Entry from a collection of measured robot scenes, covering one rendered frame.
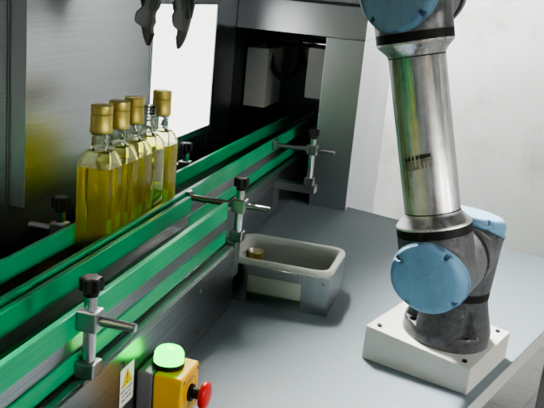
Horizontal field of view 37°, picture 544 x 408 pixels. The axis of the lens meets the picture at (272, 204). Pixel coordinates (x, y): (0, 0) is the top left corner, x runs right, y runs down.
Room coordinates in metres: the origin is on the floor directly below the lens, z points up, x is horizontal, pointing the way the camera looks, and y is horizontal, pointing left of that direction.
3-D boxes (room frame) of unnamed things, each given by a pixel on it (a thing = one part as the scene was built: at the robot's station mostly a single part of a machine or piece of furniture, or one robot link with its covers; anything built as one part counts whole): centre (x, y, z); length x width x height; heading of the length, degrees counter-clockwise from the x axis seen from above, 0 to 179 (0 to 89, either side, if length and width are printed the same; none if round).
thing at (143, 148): (1.35, 0.25, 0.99); 0.06 x 0.06 x 0.21; 77
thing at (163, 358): (1.06, 0.13, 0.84); 0.04 x 0.04 x 0.03
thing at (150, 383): (1.06, 0.12, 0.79); 0.07 x 0.07 x 0.07; 76
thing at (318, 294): (1.58, -0.01, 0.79); 0.27 x 0.17 x 0.08; 76
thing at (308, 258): (1.58, -0.04, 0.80); 0.22 x 0.17 x 0.09; 76
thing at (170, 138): (1.47, 0.22, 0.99); 0.06 x 0.06 x 0.21; 75
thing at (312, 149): (2.11, -0.07, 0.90); 0.17 x 0.05 x 0.23; 76
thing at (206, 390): (1.05, 0.08, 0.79); 0.04 x 0.03 x 0.04; 166
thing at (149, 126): (1.41, 0.23, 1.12); 0.03 x 0.03 x 0.05
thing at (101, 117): (1.24, 0.28, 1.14); 0.04 x 0.04 x 0.04
